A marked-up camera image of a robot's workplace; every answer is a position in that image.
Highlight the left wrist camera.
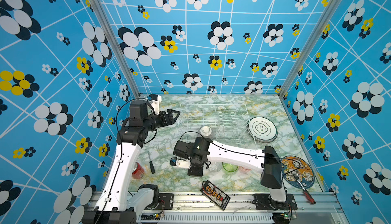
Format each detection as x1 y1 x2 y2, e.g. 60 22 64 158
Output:
148 94 162 115

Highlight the pink glass cup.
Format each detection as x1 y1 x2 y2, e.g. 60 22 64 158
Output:
239 167 250 174

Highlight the black connector box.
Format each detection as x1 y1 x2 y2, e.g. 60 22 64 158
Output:
201 180 231 211

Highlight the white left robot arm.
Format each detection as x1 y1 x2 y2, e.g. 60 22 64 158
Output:
82 94 180 224

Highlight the round cartoon coaster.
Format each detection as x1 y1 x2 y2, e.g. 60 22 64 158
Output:
282 155 315 189

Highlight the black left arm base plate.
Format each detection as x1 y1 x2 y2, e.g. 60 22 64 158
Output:
154 193 174 210

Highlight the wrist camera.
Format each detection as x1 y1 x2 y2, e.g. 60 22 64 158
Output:
170 157 191 169
148 94 162 115

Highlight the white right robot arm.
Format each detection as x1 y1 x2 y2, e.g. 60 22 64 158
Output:
170 136 287 203

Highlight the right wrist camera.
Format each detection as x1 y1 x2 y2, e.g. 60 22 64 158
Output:
170 157 191 169

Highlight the green glass cup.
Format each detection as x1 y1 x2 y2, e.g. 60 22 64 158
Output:
222 163 239 173

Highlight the plain white plate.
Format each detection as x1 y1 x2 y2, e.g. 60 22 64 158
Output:
246 117 278 143

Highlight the white wire dish rack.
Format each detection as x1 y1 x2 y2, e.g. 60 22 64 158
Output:
177 104 257 149

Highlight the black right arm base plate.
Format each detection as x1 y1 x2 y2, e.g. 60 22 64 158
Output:
252 193 298 211

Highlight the aluminium front rail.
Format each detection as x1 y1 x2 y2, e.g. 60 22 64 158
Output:
135 192 348 224

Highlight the red handled ratchet wrench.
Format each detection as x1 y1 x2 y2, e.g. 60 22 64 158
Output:
293 173 316 205

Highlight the clear glass cup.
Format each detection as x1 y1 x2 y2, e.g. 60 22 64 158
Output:
208 162 222 173

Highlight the red soda can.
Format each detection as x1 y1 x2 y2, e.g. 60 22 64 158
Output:
132 162 145 180

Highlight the aluminium corner post right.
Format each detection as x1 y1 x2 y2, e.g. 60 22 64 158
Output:
279 0 342 100

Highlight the black screwdriver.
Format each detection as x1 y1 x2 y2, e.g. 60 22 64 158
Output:
147 151 155 174

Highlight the aluminium corner post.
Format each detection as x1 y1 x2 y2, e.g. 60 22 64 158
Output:
89 0 140 98
279 0 342 100

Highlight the striped ceramic bowl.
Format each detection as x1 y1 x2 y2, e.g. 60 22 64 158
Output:
200 126 212 137

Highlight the aluminium corner post left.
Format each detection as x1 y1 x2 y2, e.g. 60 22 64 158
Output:
89 0 140 98

